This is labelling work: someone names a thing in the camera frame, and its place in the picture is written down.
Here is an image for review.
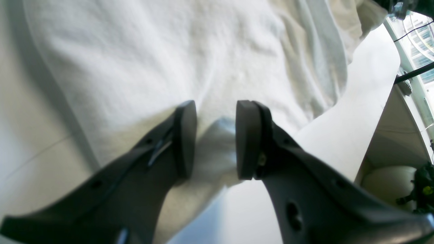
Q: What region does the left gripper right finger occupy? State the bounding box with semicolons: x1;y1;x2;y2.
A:
236;100;433;244

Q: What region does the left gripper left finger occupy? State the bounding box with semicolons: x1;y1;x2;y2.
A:
1;100;197;244

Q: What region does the white printed T-shirt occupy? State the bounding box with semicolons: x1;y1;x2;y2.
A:
23;0;388;244

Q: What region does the black tripod stand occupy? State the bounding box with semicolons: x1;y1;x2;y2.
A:
393;20;434;85

